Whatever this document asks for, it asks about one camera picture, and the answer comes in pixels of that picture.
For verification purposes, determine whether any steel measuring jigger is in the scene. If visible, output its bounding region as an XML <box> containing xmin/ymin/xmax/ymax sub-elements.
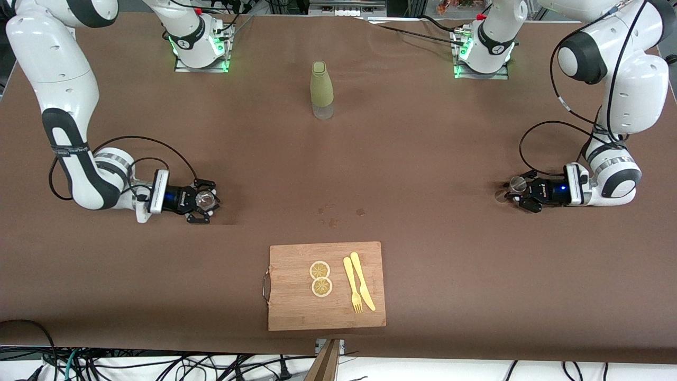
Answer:
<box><xmin>495</xmin><ymin>176</ymin><xmax>528</xmax><ymax>205</ymax></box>

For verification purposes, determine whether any yellow plastic knife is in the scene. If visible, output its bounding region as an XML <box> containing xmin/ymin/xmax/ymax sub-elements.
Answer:
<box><xmin>350</xmin><ymin>252</ymin><xmax>377</xmax><ymax>312</ymax></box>

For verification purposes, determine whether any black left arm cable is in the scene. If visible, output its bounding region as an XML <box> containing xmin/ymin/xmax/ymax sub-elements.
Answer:
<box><xmin>518</xmin><ymin>0</ymin><xmax>649</xmax><ymax>178</ymax></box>

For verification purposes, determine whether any grey metal equipment box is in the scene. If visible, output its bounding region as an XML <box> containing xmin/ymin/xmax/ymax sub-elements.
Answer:
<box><xmin>308</xmin><ymin>0</ymin><xmax>388</xmax><ymax>17</ymax></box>

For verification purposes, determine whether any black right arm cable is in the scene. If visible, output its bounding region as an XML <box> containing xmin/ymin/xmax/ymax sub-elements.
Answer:
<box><xmin>48</xmin><ymin>135</ymin><xmax>199</xmax><ymax>202</ymax></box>

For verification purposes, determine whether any yellow plastic fork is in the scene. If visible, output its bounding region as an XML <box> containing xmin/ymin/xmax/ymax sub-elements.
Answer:
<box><xmin>343</xmin><ymin>257</ymin><xmax>364</xmax><ymax>314</ymax></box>

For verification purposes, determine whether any wooden cutting board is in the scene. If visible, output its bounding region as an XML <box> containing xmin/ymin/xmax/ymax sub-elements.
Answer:
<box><xmin>262</xmin><ymin>241</ymin><xmax>387</xmax><ymax>332</ymax></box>

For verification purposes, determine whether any thick black floor cable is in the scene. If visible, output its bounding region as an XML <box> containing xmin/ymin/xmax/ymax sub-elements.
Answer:
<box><xmin>0</xmin><ymin>319</ymin><xmax>59</xmax><ymax>381</ymax></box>

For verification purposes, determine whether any wooden post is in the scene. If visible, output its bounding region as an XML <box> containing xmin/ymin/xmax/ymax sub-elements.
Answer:
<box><xmin>306</xmin><ymin>339</ymin><xmax>342</xmax><ymax>381</ymax></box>

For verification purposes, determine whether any clear glass cup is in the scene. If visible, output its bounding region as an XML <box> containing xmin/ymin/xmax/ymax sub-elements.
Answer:
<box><xmin>195</xmin><ymin>189</ymin><xmax>218</xmax><ymax>212</ymax></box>

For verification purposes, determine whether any black cable on cloth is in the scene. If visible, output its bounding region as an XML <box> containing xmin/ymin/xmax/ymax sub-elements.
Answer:
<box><xmin>365</xmin><ymin>15</ymin><xmax>471</xmax><ymax>47</ymax></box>

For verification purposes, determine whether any green sleeved glass bottle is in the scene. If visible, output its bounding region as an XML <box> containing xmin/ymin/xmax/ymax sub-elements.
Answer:
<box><xmin>310</xmin><ymin>61</ymin><xmax>335</xmax><ymax>121</ymax></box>

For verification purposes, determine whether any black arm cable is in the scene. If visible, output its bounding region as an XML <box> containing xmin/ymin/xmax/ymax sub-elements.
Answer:
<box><xmin>518</xmin><ymin>0</ymin><xmax>649</xmax><ymax>178</ymax></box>
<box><xmin>48</xmin><ymin>135</ymin><xmax>199</xmax><ymax>202</ymax></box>

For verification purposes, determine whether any brown table cloth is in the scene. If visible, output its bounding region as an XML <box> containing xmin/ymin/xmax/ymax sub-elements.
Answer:
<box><xmin>0</xmin><ymin>10</ymin><xmax>677</xmax><ymax>365</ymax></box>

